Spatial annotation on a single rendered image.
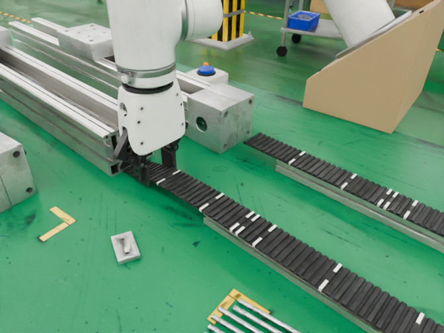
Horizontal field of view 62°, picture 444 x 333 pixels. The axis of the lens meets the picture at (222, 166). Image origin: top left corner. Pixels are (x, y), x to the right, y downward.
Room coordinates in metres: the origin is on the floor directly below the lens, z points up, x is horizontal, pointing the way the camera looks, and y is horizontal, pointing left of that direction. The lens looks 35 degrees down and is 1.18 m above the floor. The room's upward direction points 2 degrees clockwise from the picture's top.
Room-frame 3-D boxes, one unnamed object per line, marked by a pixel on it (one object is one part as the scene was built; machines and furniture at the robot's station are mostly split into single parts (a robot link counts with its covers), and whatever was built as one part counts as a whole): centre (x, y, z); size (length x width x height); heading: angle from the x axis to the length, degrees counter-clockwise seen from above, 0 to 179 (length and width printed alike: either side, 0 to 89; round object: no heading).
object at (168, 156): (0.55, 0.09, 0.83); 0.03 x 0.03 x 0.07; 49
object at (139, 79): (0.52, 0.11, 0.98); 0.09 x 0.08 x 0.03; 139
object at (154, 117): (0.52, 0.11, 0.92); 0.10 x 0.07 x 0.11; 139
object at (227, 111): (0.69, 0.00, 0.83); 0.12 x 0.09 x 0.10; 139
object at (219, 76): (0.88, 0.05, 0.81); 0.10 x 0.08 x 0.06; 139
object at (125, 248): (0.36, 0.13, 0.78); 0.05 x 0.03 x 0.01; 26
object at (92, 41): (0.97, 0.34, 0.87); 0.16 x 0.11 x 0.07; 49
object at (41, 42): (0.97, 0.34, 0.82); 0.80 x 0.10 x 0.09; 49
